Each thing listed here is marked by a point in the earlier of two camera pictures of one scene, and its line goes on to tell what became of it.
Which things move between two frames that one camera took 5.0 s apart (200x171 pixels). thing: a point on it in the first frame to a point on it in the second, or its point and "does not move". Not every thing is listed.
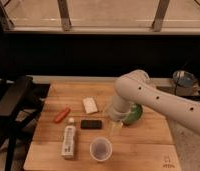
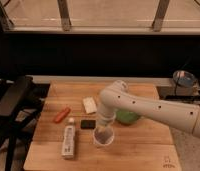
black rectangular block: (91, 124) does not move
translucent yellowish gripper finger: (116, 128) to (103, 132)
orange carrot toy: (62, 115) does not move
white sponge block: (90, 105) does not move
